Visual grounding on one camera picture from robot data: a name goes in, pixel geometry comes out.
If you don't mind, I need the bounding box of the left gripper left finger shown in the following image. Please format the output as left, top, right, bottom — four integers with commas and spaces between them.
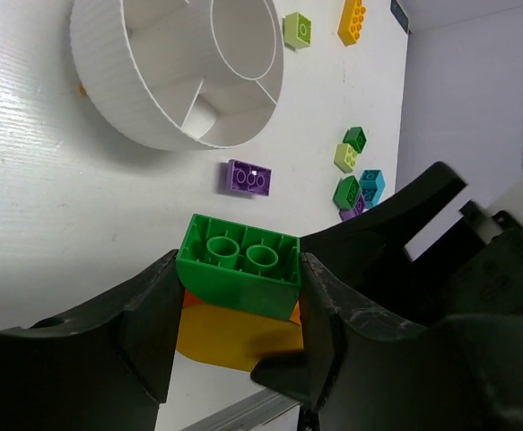
0, 251, 185, 430

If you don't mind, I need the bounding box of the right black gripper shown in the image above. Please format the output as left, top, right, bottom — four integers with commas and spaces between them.
301, 162, 523, 327

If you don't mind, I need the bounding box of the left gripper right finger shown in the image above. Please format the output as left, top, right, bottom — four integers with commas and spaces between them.
250, 253, 523, 430

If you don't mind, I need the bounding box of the yellow lego brick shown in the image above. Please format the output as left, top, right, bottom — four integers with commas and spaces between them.
176, 291, 303, 372

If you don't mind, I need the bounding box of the purple curved lego brick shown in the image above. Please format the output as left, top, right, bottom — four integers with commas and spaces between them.
339, 193, 366, 221

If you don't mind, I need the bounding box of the green curved lego brick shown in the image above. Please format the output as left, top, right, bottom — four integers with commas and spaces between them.
176, 214, 301, 321

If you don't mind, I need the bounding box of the dark green lego brick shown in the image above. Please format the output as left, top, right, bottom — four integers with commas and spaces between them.
333, 175, 361, 210

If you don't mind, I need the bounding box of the dark green 2x2 lego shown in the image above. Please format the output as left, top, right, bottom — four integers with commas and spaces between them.
343, 127, 367, 154

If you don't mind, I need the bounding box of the orange 2x4 lego brick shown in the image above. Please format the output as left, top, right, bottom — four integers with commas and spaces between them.
337, 0, 366, 47

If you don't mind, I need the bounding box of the cyan lego brick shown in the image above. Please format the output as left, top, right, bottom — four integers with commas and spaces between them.
359, 169, 386, 209

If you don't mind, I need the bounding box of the purple 2x4 lego brick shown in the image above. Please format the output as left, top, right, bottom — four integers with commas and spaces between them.
225, 159, 272, 197

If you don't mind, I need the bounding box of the right blue table label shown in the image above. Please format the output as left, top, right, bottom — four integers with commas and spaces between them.
390, 0, 410, 34

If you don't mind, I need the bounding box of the white round divided container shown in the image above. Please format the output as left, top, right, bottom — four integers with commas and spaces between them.
70, 1, 283, 151

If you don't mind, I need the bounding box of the lime 2x2 lego brick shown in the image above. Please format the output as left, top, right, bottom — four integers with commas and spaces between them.
283, 12, 312, 49

